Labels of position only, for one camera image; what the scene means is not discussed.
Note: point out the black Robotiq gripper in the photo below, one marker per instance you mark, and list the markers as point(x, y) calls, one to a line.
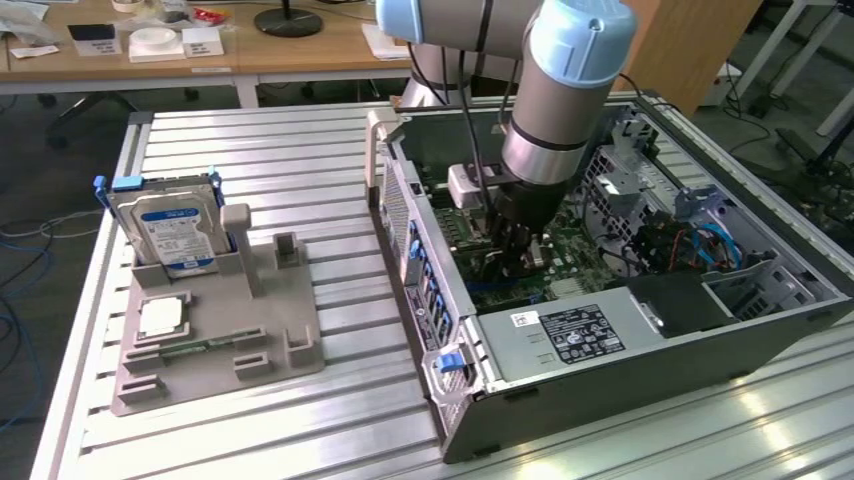
point(527, 207)

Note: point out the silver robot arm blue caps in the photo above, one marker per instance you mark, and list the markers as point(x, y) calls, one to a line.
point(553, 100)

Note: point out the CPU socket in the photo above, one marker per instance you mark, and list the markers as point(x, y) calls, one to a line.
point(479, 227)

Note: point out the metal disk bay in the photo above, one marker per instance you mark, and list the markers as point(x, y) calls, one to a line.
point(614, 200)

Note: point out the green Dell motherboard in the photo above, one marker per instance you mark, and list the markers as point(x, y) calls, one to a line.
point(580, 260)

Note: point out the silver chipset heatsink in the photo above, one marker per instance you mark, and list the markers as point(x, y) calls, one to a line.
point(568, 287)

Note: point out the blue expansion slot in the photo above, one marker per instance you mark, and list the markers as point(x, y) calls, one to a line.
point(481, 287)

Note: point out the grey power supply unit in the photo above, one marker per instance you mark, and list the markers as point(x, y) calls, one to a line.
point(507, 350)

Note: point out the blue case latch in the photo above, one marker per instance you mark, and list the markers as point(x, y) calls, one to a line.
point(447, 362)

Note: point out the white paper stack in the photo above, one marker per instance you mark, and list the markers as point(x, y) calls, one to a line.
point(383, 45)

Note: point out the open black PC case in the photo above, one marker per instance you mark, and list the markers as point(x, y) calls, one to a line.
point(600, 400)

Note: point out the wooden cabinet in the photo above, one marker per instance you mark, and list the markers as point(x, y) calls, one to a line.
point(694, 50)

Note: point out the grey parts rack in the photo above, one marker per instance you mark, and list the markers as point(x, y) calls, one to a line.
point(280, 310)

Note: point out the black round monitor base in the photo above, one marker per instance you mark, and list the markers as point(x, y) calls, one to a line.
point(287, 24)

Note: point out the hard disk with blue label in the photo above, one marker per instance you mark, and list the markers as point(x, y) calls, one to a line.
point(169, 235)

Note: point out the green RAM stick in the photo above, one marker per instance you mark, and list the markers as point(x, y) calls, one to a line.
point(200, 345)

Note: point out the silver CPU chip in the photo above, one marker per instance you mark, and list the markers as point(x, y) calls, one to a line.
point(161, 317)

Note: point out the white labelled box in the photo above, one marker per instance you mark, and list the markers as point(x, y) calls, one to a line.
point(200, 42)

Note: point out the blue disk caddy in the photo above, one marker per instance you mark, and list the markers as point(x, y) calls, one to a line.
point(126, 183)

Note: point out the red package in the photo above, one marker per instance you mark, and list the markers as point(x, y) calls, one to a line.
point(208, 16)

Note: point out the white box with tape roll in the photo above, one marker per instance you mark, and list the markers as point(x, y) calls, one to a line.
point(156, 47)

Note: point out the beige tape roll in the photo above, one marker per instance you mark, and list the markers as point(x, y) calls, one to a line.
point(126, 6)

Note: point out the black and white box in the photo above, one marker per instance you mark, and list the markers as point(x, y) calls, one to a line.
point(93, 40)

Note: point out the wooden desk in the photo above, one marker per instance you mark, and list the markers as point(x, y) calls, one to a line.
point(40, 70)

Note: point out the white paper slip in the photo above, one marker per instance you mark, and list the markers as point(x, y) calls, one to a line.
point(33, 51)

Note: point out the clear plastic bag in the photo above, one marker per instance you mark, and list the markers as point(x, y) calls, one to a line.
point(26, 30)

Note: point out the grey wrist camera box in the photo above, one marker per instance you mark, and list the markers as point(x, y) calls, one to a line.
point(467, 187)

